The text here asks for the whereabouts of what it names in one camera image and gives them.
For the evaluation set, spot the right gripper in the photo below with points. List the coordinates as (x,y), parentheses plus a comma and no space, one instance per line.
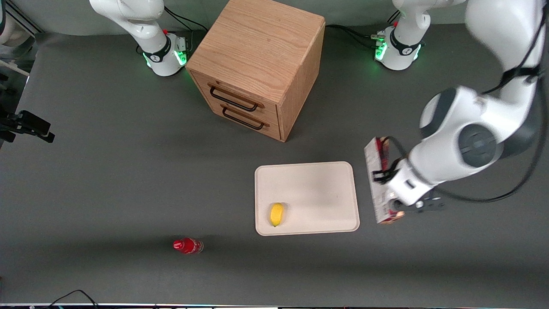
(26,122)

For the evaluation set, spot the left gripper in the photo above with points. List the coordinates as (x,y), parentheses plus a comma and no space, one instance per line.
(380,176)

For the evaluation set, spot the red cookie box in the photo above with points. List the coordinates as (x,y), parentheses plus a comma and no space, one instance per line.
(377,201)

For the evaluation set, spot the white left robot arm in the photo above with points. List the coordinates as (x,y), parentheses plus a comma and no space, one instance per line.
(472,124)

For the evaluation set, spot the beige rectangular tray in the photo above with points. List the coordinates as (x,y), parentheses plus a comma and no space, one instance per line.
(317,193)

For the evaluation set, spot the yellow toy lemon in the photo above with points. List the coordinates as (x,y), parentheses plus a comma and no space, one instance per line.
(277,214)

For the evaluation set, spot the wooden drawer cabinet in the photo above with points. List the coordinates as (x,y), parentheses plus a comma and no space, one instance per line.
(257,43)

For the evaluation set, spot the red plastic bottle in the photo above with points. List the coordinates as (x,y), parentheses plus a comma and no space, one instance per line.
(186,246)

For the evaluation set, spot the aluminium frame rail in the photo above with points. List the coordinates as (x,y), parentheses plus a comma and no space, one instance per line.
(25,17)

